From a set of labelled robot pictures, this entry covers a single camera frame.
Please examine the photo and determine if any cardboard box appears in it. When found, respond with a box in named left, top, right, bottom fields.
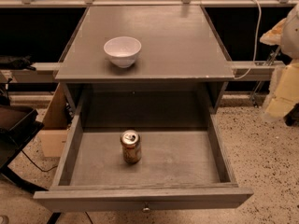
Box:
left=38, top=85, right=68, bottom=158

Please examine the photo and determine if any white ceramic bowl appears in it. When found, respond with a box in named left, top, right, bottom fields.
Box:
left=104, top=36, right=142, bottom=68

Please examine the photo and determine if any grey wooden cabinet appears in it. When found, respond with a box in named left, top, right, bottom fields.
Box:
left=54, top=5, right=235, bottom=133

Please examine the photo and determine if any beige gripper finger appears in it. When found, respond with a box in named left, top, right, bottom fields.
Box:
left=263, top=60, right=299, bottom=120
left=260, top=19, right=286, bottom=46

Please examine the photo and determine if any black tray on stand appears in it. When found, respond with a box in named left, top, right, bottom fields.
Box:
left=0, top=105, right=44, bottom=169

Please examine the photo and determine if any round metal drawer knob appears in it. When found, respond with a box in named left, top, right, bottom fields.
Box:
left=142, top=203, right=150, bottom=213

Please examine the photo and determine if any white hanging cable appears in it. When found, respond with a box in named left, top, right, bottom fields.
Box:
left=234, top=0, right=263, bottom=80

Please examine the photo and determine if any grey metal rail frame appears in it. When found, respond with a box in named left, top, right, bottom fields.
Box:
left=0, top=0, right=299, bottom=82

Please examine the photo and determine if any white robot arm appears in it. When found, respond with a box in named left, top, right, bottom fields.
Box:
left=260, top=4, right=299, bottom=119

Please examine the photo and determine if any black floor cable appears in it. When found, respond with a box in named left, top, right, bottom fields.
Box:
left=20, top=149, right=60, bottom=174

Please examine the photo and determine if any orange soda can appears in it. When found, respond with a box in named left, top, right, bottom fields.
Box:
left=121, top=130, right=141, bottom=164

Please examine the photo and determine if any open grey top drawer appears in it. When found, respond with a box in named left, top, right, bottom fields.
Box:
left=33, top=91, right=254, bottom=214

